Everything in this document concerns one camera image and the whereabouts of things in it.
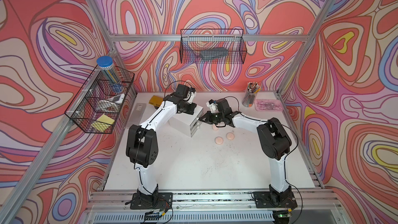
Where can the dark grey item in basket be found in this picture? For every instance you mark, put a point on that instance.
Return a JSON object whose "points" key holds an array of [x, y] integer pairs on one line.
{"points": [[213, 54]]}

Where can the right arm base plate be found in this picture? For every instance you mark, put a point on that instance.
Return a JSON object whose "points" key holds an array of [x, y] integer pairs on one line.
{"points": [[274, 199]]}

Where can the pink earphone case bottom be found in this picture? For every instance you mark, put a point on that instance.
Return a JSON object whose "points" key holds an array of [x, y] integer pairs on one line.
{"points": [[219, 140]]}

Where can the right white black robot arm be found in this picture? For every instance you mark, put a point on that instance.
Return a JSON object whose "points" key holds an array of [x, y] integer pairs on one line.
{"points": [[274, 140]]}

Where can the pink earphone case top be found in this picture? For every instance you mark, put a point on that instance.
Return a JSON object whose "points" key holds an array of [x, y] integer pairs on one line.
{"points": [[215, 128]]}

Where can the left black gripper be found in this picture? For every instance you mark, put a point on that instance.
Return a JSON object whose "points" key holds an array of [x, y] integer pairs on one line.
{"points": [[192, 107]]}

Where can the black wire basket left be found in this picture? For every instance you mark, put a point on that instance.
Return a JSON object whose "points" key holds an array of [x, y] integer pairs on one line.
{"points": [[92, 100]]}

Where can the yellow sponge block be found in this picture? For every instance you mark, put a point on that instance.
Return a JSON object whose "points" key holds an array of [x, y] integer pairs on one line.
{"points": [[156, 100]]}

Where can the white drawer cabinet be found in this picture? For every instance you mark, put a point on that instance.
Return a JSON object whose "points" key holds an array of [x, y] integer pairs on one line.
{"points": [[187, 124]]}

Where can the white item in basket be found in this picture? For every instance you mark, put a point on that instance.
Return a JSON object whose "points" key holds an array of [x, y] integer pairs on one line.
{"points": [[118, 99]]}

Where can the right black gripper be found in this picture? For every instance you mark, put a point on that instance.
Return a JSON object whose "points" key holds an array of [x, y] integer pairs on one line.
{"points": [[207, 120]]}

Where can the black wire basket back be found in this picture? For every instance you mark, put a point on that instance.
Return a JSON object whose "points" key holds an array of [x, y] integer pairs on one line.
{"points": [[192, 41]]}

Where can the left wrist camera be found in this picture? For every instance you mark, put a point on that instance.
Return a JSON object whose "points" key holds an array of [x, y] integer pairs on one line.
{"points": [[185, 92]]}

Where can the pink earphone case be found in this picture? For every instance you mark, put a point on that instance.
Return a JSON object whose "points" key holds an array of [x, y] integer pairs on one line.
{"points": [[230, 136], [219, 140], [215, 128]]}

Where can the black wire basket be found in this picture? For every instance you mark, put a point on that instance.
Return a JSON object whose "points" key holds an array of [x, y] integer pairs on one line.
{"points": [[192, 41], [92, 100]]}

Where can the blue lid pencil tube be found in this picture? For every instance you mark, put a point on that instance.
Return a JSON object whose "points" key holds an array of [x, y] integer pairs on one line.
{"points": [[108, 69]]}

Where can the pink transparent pencil case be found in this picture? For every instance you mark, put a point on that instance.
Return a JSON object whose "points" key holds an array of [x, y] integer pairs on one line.
{"points": [[264, 105]]}

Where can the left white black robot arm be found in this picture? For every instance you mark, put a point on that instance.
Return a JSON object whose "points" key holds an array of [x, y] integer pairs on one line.
{"points": [[142, 144]]}

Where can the yellow sticky notes pad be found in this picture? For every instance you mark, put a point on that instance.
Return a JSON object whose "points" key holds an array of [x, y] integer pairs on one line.
{"points": [[102, 124]]}

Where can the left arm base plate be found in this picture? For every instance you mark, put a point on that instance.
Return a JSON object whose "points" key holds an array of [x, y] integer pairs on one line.
{"points": [[159, 200]]}

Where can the clear pen holder cup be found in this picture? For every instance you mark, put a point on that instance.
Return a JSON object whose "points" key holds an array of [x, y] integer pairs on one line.
{"points": [[250, 94]]}

